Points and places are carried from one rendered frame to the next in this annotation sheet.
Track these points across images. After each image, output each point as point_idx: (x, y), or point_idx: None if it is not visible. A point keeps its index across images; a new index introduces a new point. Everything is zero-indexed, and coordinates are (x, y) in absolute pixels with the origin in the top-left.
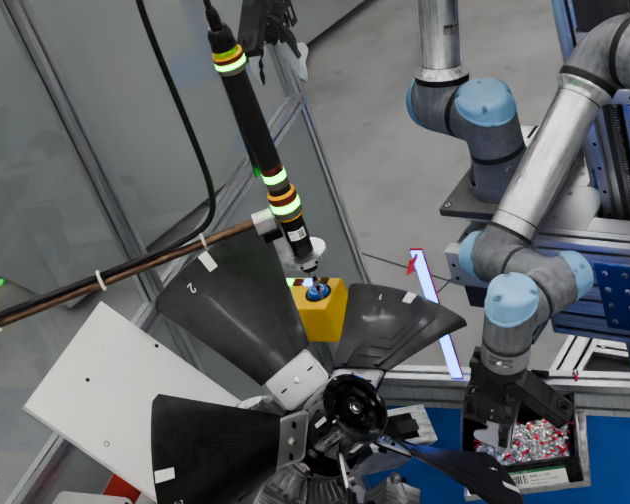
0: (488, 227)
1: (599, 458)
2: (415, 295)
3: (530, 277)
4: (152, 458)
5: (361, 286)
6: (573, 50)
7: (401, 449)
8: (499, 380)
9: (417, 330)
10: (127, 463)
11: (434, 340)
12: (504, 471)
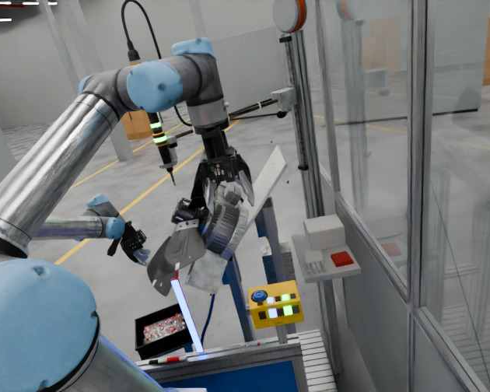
0: (102, 218)
1: None
2: (175, 269)
3: (89, 209)
4: None
5: (200, 255)
6: None
7: (173, 232)
8: None
9: (169, 253)
10: (257, 180)
11: (162, 256)
12: (159, 290)
